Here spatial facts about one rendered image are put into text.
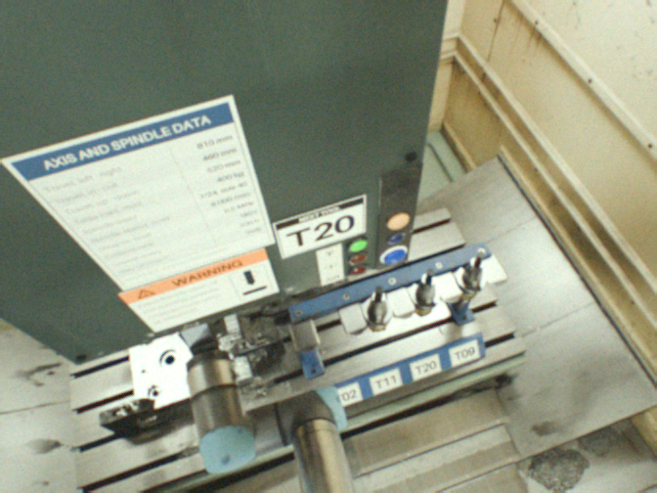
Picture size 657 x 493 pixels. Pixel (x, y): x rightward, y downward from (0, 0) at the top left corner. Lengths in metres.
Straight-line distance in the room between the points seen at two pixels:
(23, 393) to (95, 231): 1.42
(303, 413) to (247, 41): 0.62
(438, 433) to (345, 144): 1.16
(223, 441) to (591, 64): 1.14
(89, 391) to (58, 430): 0.29
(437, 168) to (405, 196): 1.60
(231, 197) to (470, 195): 1.42
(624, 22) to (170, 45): 1.09
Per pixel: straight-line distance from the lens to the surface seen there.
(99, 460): 1.48
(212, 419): 0.77
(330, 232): 0.54
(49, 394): 1.84
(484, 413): 1.56
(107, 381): 1.52
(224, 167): 0.42
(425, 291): 1.05
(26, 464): 1.78
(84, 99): 0.36
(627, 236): 1.45
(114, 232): 0.46
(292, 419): 0.85
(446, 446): 1.52
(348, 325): 1.07
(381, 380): 1.32
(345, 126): 0.43
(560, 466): 1.66
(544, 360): 1.61
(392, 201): 0.54
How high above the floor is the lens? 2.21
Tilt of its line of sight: 59 degrees down
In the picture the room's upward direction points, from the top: 7 degrees counter-clockwise
